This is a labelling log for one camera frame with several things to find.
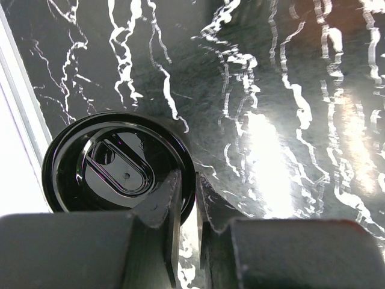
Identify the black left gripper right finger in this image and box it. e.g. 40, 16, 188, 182
196, 173, 384, 288

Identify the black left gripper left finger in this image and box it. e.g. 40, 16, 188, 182
1, 170, 182, 288

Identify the stack of black lids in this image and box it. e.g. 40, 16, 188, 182
42, 112, 195, 222

